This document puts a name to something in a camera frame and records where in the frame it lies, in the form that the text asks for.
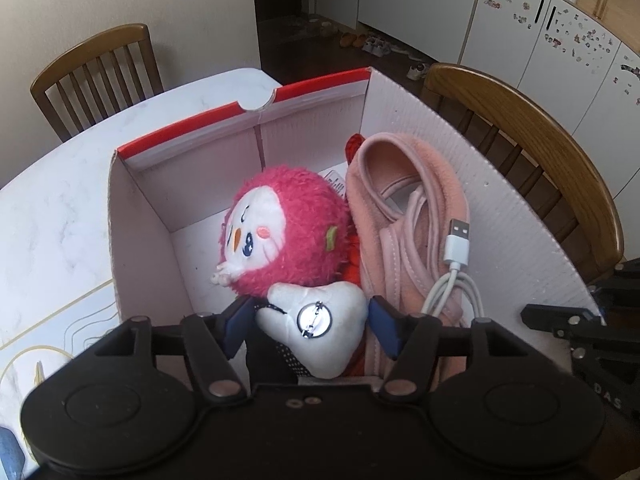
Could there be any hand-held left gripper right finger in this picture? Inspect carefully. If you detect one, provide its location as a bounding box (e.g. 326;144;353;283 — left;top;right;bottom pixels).
367;295;523;407

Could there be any white usb cable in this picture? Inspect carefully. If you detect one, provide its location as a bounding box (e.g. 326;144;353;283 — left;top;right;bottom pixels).
382;180;493;328

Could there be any white and wood wall cabinet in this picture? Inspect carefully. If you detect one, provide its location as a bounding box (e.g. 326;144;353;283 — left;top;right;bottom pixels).
315;0;640;196

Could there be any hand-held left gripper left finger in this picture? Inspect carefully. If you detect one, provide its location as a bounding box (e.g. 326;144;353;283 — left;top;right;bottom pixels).
92;296;253;406

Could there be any red cloth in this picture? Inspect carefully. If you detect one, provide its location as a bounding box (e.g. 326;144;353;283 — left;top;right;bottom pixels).
342;132;368;288

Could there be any wooden slatted chair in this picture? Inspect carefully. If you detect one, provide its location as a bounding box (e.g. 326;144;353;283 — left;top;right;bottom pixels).
30;23;165;143

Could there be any black dotted band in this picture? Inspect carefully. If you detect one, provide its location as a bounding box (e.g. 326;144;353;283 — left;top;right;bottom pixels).
247;297;313;386

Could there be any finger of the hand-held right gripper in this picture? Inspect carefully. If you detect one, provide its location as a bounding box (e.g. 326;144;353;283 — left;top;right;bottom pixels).
520;302;608;346
587;257;640;311

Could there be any red cardboard shoe box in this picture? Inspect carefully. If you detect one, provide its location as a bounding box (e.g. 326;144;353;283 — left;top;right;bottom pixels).
107;66;608;391

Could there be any pink fleece cloth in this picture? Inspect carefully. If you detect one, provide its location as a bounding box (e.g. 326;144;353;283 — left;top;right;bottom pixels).
345;132;483;376

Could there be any white heart plush badge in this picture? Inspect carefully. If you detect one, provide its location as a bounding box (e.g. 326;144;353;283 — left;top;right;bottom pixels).
255;280;370;380

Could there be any pink round plush toy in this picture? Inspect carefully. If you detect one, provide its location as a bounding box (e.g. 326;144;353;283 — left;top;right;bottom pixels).
211;167;357;297

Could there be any wooden curved-back chair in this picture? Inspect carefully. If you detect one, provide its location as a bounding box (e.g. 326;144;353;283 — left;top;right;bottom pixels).
420;63;626;286

